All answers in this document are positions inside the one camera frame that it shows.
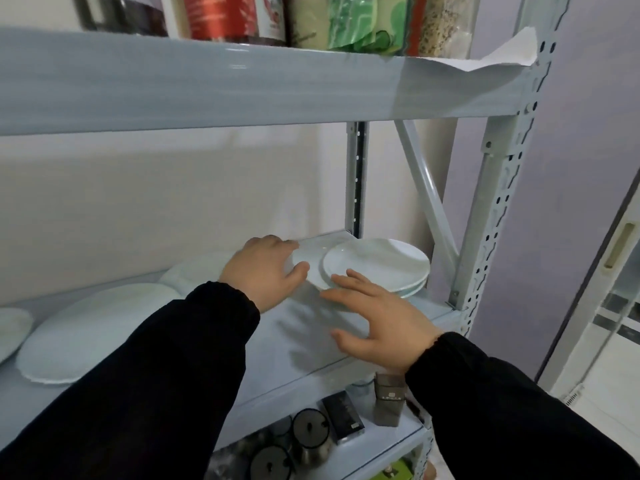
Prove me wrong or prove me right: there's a person's left hand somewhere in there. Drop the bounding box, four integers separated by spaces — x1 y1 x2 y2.
219 235 311 314

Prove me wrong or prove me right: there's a large white oval plate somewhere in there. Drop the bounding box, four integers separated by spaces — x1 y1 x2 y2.
15 283 184 386

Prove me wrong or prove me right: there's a beige food packet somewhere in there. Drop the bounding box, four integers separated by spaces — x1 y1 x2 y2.
286 0 332 50

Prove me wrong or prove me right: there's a person's right hand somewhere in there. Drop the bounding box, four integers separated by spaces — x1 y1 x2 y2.
319 268 445 375

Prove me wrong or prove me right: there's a grey metal shelving rack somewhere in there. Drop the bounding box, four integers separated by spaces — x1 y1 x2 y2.
0 0 573 480

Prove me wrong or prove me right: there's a clear glass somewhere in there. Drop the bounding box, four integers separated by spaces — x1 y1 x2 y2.
347 379 376 411

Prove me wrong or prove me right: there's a green plastic packet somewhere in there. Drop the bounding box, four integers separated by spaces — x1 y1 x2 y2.
327 0 412 56

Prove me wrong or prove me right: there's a red and white packet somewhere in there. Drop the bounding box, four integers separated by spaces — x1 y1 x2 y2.
255 0 289 47

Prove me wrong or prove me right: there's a green and yellow packet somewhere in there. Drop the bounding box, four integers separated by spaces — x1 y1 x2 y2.
369 457 417 480

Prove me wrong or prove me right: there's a stack of white round plates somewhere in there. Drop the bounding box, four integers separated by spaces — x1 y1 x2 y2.
321 238 431 299

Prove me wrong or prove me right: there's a white paper shelf liner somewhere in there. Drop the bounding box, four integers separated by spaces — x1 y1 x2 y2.
429 27 540 73

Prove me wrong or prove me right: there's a gold recessed door handle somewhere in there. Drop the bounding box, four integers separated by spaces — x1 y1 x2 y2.
603 222 635 271

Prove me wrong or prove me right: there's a black rectangular box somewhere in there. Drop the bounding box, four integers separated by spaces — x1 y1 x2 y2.
319 391 366 446

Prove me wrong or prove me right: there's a white sliding door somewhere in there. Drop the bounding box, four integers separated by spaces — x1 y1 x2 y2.
536 169 640 448

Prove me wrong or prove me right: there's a person's left forearm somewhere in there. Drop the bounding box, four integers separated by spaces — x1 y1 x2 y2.
0 281 261 480

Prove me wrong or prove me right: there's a dark glass jar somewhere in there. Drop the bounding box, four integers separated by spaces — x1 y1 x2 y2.
74 0 169 38

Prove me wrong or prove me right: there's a black-lidded steel jar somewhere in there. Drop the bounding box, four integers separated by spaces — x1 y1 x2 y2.
249 445 294 480
269 416 294 447
292 408 334 466

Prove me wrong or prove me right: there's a white ceramic bowl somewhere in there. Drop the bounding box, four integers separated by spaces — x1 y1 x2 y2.
283 241 337 291

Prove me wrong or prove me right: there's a small white plate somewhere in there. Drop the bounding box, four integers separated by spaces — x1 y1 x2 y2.
0 307 34 364

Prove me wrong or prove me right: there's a person's right forearm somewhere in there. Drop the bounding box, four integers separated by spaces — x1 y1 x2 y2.
404 332 640 480

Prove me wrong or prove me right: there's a brown rectangular box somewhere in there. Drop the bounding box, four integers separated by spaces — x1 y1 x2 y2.
373 372 407 428

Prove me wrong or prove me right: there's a red tin can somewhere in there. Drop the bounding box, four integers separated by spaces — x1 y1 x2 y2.
181 0 259 44

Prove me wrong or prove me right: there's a clear packet of grains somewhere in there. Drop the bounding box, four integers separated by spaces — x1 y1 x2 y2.
407 0 482 60

